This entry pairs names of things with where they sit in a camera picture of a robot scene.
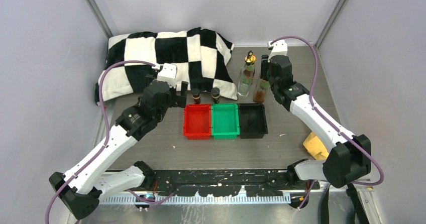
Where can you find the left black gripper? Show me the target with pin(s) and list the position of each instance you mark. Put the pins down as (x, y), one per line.
(179, 100)

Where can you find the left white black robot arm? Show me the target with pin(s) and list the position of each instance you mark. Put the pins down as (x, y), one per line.
(83, 187)

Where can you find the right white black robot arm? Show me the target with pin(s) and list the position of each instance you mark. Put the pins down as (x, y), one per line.
(348, 158)

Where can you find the black white checkered cloth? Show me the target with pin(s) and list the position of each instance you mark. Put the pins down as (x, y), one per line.
(201, 56)

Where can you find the aluminium slotted rail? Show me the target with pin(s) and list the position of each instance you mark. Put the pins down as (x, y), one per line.
(123, 199)

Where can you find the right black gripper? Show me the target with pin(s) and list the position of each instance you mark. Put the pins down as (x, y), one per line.
(265, 65)

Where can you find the red label spice jar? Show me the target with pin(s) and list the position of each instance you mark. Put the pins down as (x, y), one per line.
(196, 96)

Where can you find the red plastic bin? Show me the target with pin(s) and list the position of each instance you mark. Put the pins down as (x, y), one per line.
(197, 122)

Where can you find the green plastic bin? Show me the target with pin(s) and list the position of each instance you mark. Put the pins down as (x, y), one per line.
(225, 121)

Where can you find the green label spice jar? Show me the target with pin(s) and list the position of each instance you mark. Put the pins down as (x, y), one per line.
(215, 94)

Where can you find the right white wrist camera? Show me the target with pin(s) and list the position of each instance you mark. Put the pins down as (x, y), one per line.
(277, 48)

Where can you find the black plastic bin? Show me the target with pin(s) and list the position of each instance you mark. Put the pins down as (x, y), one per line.
(252, 120)

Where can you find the clear glass oil bottle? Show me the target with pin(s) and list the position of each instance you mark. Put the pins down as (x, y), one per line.
(246, 75)

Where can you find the brown sauce glass bottle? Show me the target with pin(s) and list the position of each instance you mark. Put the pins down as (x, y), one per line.
(261, 89)

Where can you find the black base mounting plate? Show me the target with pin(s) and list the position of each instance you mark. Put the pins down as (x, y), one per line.
(222, 182)

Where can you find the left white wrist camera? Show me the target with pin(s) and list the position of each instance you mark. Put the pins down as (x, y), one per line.
(168, 74)

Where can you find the yellow cloth rag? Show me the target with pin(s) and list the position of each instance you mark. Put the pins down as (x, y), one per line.
(315, 147)

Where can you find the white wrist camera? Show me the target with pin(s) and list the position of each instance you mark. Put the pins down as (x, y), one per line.
(168, 74)
(277, 48)

